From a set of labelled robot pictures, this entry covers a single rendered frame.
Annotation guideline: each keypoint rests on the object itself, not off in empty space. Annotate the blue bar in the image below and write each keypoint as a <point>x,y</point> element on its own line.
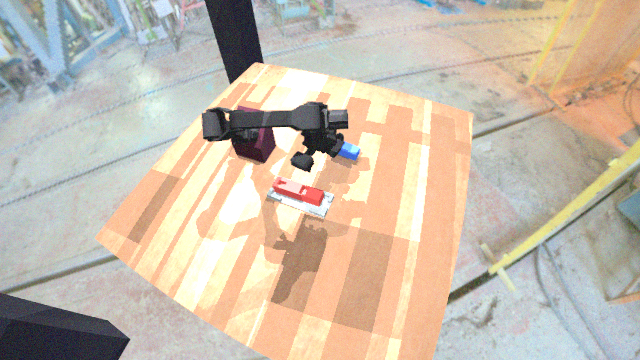
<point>350,151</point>

